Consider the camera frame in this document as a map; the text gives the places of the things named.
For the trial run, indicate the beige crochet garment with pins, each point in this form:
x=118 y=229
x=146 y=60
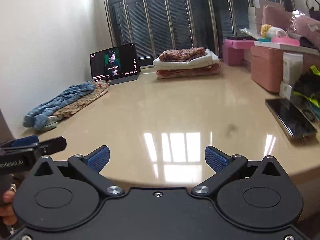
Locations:
x=101 y=88

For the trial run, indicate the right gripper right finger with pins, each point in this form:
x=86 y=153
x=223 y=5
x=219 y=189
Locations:
x=227 y=168

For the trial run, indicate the white flat board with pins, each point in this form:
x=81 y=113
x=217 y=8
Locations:
x=286 y=47

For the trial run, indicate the pink bag in plastic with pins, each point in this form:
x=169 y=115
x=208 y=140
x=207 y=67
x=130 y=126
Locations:
x=305 y=26

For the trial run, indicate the tablet showing video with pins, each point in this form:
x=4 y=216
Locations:
x=117 y=64

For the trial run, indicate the magenta pink box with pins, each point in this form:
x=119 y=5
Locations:
x=234 y=51

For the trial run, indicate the blue knitted garment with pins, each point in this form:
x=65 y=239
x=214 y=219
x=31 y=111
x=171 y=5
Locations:
x=42 y=118

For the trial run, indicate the folded pink floral cloth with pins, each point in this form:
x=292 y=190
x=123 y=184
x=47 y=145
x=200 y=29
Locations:
x=208 y=70

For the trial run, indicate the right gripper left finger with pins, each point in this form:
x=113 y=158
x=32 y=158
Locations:
x=87 y=168

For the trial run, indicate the pink upright cushion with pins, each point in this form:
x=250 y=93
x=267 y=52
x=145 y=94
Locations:
x=276 y=17

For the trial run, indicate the yellow white plush toy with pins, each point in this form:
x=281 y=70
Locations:
x=268 y=32

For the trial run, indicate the black smartphone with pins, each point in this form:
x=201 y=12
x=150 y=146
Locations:
x=294 y=124

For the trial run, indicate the stacked white boxes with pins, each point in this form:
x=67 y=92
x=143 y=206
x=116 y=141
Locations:
x=255 y=13

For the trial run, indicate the white small carton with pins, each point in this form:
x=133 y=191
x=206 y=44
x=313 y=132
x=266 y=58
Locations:
x=292 y=70

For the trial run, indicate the folded white cloth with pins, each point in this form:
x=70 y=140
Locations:
x=208 y=59

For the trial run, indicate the large salmon pink box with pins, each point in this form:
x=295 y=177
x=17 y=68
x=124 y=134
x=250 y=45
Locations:
x=267 y=66

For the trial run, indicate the pink plastic tray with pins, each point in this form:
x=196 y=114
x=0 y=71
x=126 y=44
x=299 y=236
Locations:
x=286 y=41

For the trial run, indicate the person's left hand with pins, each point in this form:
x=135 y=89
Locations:
x=7 y=214

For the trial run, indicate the neon yellow black garment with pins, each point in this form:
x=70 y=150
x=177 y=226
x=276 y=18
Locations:
x=307 y=86

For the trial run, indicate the floral patterned dress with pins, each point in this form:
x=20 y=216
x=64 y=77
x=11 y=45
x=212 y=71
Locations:
x=182 y=55

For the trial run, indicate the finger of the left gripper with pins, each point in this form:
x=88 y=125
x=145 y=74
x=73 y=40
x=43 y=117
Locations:
x=26 y=141
x=46 y=147

